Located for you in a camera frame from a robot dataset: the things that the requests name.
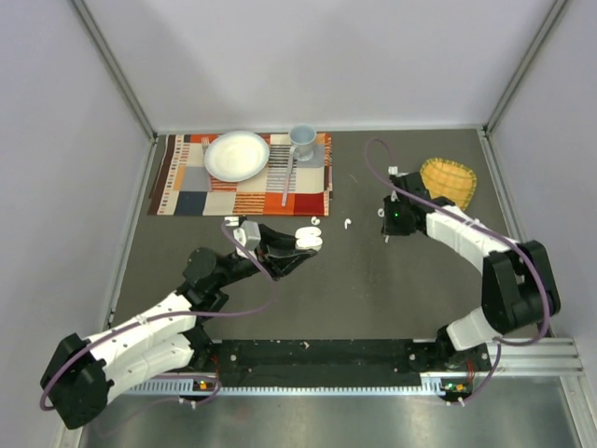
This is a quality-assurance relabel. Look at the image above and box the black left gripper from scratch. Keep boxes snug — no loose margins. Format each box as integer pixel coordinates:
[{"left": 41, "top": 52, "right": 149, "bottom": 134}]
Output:
[{"left": 215, "top": 224, "right": 316, "bottom": 288}]

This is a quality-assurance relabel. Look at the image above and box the white earbud charging case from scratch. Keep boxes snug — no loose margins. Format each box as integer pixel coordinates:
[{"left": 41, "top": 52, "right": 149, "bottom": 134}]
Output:
[{"left": 295, "top": 226, "right": 323, "bottom": 251}]

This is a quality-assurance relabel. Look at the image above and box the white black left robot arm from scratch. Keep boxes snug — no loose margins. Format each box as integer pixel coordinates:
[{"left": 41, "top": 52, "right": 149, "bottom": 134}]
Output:
[{"left": 39, "top": 219, "right": 323, "bottom": 429}]

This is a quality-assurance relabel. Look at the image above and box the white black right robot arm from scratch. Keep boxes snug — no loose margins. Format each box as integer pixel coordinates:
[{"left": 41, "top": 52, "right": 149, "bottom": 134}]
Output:
[{"left": 381, "top": 166, "right": 561, "bottom": 370}]

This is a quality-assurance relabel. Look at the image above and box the yellow woven leaf dish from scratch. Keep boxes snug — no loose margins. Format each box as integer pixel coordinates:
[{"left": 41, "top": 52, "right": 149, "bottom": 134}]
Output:
[{"left": 420, "top": 158, "right": 478, "bottom": 211}]

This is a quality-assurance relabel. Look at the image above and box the pink plastic spoon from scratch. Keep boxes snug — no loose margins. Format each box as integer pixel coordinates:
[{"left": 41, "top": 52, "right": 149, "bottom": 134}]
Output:
[{"left": 281, "top": 145, "right": 297, "bottom": 207}]

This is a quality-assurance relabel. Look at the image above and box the white round plate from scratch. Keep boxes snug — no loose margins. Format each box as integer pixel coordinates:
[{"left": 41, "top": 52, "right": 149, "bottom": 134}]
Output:
[{"left": 204, "top": 131, "right": 270, "bottom": 183}]

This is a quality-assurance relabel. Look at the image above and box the colourful patchwork placemat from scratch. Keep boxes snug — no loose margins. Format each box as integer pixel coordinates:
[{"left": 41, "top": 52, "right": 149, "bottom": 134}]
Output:
[{"left": 147, "top": 133, "right": 333, "bottom": 217}]

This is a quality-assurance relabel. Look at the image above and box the light blue cup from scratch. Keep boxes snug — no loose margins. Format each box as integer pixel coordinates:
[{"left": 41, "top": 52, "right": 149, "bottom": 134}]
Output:
[{"left": 288, "top": 124, "right": 317, "bottom": 161}]

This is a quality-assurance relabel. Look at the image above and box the silver fork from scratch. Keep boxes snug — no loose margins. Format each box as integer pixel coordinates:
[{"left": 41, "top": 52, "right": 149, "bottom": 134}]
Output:
[{"left": 201, "top": 136, "right": 210, "bottom": 153}]

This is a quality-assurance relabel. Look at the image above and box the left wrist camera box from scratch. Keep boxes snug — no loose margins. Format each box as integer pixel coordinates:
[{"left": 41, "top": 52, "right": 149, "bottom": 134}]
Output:
[{"left": 224, "top": 216, "right": 261, "bottom": 251}]

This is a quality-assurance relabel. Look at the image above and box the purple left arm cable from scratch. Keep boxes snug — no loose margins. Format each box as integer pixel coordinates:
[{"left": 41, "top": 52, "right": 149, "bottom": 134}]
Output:
[{"left": 39, "top": 221, "right": 281, "bottom": 412}]

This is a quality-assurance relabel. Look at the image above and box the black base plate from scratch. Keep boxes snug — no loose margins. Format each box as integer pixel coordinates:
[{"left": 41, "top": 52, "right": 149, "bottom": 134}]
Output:
[{"left": 208, "top": 339, "right": 491, "bottom": 386}]

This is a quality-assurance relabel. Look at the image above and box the grey slotted cable duct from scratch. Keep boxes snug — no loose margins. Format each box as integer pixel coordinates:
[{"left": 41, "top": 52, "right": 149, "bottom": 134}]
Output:
[{"left": 125, "top": 374, "right": 465, "bottom": 399}]

